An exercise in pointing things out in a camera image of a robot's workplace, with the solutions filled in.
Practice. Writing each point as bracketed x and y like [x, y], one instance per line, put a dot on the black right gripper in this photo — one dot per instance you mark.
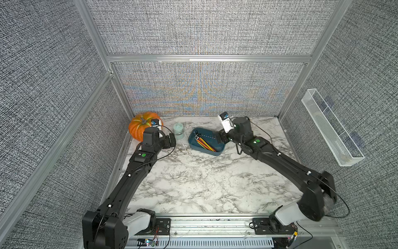
[224, 135]

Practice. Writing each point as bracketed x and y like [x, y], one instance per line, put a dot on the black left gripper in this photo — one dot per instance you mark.
[168, 144]

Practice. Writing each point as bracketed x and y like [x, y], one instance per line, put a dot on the red sleeved hex key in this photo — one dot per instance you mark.
[209, 145]

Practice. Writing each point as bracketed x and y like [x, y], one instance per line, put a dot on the yellow sleeved hex key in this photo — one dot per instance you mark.
[209, 147]

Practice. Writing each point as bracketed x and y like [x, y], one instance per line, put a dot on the long black hex key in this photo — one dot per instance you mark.
[198, 137]

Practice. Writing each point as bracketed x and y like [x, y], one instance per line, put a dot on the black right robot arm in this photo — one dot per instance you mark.
[318, 189]

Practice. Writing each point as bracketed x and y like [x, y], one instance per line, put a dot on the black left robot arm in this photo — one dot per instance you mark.
[106, 228]

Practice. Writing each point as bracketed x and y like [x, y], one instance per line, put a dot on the teal storage box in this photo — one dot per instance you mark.
[206, 141]

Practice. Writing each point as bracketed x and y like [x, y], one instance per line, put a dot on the mint green lidded jar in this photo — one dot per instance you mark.
[178, 130]

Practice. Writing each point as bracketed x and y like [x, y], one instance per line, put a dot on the orange pumpkin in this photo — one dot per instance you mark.
[140, 122]

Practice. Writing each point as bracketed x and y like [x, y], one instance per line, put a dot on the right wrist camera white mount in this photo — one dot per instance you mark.
[226, 122]

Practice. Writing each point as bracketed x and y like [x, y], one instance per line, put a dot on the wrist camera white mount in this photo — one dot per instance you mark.
[226, 122]
[157, 123]

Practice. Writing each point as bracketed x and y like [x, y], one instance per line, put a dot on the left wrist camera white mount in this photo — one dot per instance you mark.
[157, 123]

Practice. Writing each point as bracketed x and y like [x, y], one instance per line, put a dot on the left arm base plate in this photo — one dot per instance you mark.
[161, 226]

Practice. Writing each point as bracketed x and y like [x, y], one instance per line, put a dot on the aluminium front rail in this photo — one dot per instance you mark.
[218, 226]

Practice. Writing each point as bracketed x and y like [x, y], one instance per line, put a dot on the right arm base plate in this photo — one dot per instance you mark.
[266, 226]

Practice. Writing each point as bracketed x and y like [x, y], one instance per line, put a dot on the white slotted cable duct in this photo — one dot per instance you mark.
[202, 243]

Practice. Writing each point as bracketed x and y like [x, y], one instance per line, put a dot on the clear acrylic wall shelf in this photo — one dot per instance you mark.
[340, 142]

